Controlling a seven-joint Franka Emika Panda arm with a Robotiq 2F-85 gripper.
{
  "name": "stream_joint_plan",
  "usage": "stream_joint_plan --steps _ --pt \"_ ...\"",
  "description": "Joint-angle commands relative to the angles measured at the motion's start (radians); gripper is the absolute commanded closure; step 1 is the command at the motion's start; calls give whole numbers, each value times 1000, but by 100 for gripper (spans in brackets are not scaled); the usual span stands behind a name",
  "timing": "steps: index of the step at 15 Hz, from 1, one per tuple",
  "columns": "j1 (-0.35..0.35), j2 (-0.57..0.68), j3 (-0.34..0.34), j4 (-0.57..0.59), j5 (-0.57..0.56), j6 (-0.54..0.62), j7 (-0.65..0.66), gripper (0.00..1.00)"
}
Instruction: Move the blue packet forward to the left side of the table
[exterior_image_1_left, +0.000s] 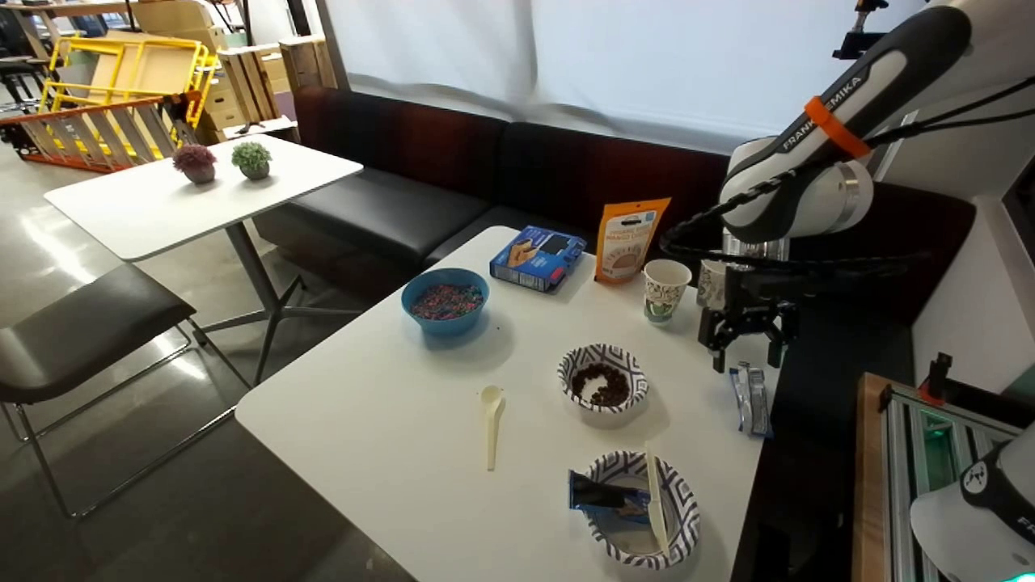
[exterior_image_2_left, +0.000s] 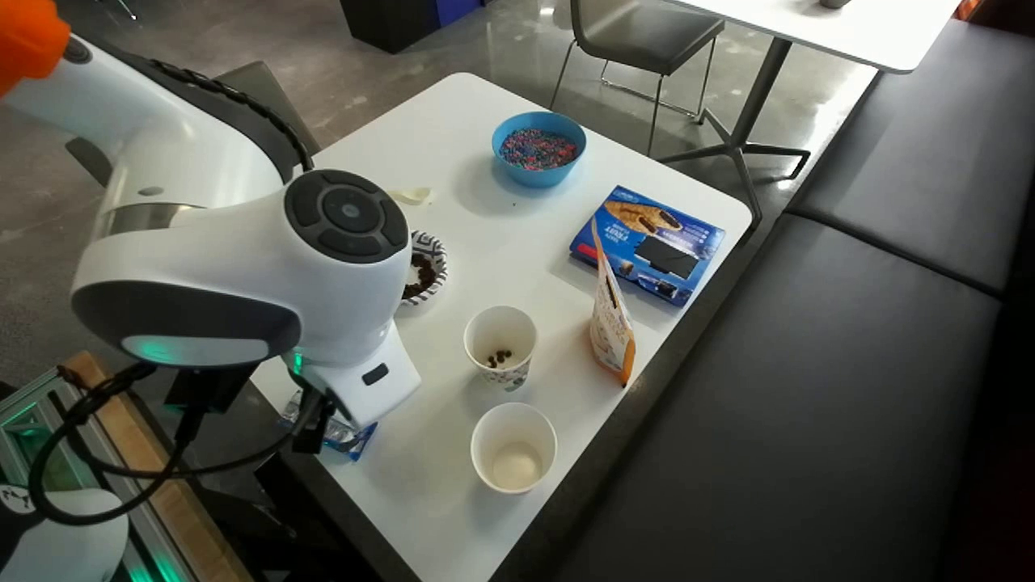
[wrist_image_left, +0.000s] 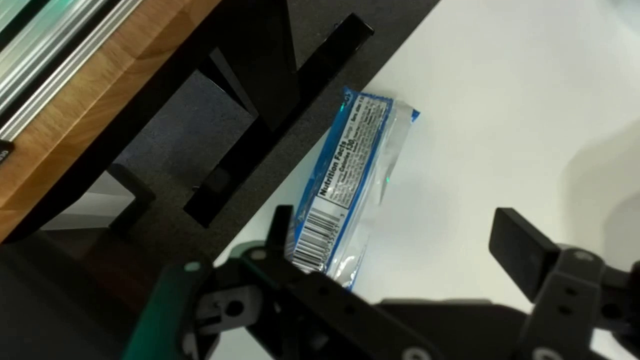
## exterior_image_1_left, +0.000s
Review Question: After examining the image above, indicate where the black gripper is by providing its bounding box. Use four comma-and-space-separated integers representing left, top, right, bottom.
692, 257, 802, 377

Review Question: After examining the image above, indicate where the small blue silver packet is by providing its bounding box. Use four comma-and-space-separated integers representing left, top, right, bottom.
727, 358, 775, 441

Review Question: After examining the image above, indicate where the patterned paper bowl with packet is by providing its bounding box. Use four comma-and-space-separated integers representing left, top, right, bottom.
567, 448, 706, 573

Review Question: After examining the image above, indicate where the dark blue packet in bowl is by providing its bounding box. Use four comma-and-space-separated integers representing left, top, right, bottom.
567, 467, 654, 545

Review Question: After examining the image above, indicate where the patterned paper bowl with chocolate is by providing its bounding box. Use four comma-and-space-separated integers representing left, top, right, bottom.
556, 340, 654, 420

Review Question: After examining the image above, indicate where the orange snack pouch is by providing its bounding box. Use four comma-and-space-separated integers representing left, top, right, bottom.
592, 193, 674, 288

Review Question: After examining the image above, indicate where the white plastic spoon in bowl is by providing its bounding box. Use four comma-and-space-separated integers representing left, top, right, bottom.
639, 449, 674, 555

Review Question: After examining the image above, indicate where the wooden framed equipment box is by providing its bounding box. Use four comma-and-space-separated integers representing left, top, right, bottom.
846, 351, 1035, 582

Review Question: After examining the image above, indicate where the blue cookie package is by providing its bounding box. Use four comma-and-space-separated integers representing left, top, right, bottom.
489, 225, 589, 296

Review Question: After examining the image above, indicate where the cream plastic spoon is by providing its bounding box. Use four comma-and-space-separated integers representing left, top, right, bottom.
479, 383, 512, 476

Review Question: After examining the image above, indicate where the blue bowl with snacks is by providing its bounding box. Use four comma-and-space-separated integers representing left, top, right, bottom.
396, 267, 490, 351

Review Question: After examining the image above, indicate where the white window blind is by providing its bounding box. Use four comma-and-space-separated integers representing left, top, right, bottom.
321, 0, 865, 158

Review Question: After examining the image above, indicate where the black cushioned bench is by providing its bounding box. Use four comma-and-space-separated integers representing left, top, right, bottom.
249, 88, 981, 328

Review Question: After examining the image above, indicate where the wooden cabinet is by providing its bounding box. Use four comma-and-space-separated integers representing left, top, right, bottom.
132, 0, 341, 141

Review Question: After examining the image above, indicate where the maroon muffin toy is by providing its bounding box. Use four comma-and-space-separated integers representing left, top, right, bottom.
172, 141, 218, 187

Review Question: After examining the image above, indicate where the small white folding table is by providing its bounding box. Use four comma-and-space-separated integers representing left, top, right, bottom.
40, 134, 365, 386

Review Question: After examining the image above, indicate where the black seat metal chair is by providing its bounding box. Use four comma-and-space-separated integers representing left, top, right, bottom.
0, 261, 253, 523

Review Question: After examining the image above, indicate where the yellow metal rack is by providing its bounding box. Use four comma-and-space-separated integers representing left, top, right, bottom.
0, 30, 222, 174

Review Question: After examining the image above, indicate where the orange strap on arm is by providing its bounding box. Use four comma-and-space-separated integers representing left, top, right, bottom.
798, 94, 876, 166

